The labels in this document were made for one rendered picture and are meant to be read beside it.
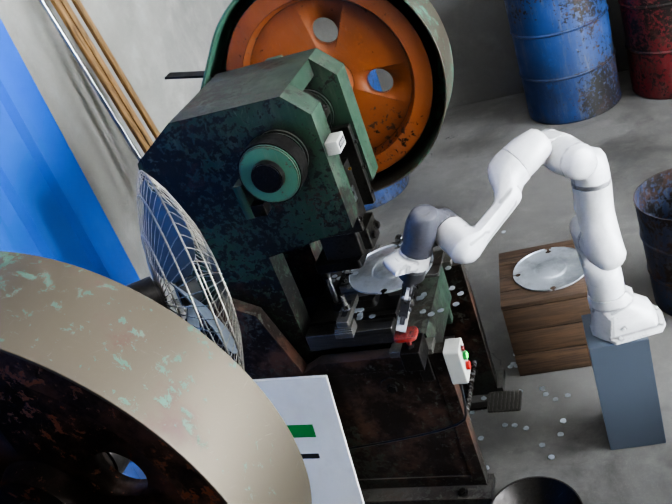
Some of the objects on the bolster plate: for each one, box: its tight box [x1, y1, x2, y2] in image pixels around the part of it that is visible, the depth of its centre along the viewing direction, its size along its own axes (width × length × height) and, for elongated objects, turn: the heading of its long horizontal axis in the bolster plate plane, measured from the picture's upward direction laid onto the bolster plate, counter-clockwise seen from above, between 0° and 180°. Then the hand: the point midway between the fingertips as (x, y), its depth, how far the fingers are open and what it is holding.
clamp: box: [334, 294, 359, 339], centre depth 254 cm, size 6×17×10 cm, turn 15°
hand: (402, 321), depth 230 cm, fingers closed
